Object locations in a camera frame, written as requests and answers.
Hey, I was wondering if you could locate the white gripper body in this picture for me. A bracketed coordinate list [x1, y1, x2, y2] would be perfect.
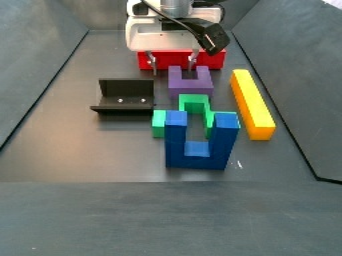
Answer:
[125, 0, 222, 51]

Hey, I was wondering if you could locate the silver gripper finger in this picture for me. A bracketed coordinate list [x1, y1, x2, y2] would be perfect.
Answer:
[145, 51, 157, 76]
[186, 49, 198, 72]

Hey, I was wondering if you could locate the purple U-shaped block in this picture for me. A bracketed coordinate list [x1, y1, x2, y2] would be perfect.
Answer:
[168, 66, 213, 99]

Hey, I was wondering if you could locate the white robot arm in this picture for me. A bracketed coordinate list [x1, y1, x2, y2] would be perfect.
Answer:
[125, 0, 229, 71]

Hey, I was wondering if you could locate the red board with cutouts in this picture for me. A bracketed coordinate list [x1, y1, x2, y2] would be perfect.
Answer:
[136, 49, 225, 70]

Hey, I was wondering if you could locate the black angle fixture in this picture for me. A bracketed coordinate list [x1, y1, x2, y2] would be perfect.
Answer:
[89, 78, 154, 113]

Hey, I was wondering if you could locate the green zigzag block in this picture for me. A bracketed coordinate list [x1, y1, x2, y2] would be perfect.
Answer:
[150, 94, 221, 138]

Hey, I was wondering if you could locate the yellow long bar block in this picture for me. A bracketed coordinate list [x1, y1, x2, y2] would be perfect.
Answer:
[229, 69, 276, 141]

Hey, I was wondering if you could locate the blue U-shaped block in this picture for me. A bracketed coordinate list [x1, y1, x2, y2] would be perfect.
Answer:
[164, 110, 240, 170]

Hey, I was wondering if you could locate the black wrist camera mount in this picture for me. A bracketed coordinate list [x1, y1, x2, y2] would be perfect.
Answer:
[161, 18, 229, 56]

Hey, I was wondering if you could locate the black camera cable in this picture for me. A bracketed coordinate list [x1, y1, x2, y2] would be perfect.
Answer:
[140, 0, 214, 51]

